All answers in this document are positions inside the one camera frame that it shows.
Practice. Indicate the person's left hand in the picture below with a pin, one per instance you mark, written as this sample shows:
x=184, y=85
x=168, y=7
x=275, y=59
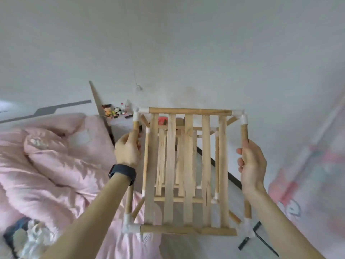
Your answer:
x=128, y=151

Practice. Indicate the black metal stand leg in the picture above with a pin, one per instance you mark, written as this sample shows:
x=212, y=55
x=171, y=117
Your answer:
x=253, y=234

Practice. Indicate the white fluffy cloth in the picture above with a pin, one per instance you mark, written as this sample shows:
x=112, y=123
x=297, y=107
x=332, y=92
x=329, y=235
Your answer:
x=32, y=240

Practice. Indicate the floral pink quilt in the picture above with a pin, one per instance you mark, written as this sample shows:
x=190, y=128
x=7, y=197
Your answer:
x=312, y=175

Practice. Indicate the single white connector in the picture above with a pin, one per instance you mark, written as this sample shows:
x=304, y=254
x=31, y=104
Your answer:
x=129, y=225
x=241, y=116
x=247, y=226
x=136, y=113

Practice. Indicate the person's right forearm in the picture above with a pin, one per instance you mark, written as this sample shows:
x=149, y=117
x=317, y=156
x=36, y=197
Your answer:
x=280, y=226

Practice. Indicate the person's right hand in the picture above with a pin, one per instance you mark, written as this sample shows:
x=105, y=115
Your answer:
x=253, y=164

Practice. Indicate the pink bed duvet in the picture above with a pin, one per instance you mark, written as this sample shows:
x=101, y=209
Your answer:
x=54, y=164

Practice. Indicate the small orange toy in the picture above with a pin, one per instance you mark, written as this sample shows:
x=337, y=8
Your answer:
x=107, y=111

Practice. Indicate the small white bottle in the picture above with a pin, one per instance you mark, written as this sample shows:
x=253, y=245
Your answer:
x=123, y=108

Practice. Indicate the person's left forearm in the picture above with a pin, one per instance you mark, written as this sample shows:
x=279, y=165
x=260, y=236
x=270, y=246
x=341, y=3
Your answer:
x=89, y=223

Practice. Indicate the black smartwatch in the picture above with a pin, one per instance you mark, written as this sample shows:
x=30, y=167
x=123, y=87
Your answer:
x=122, y=172

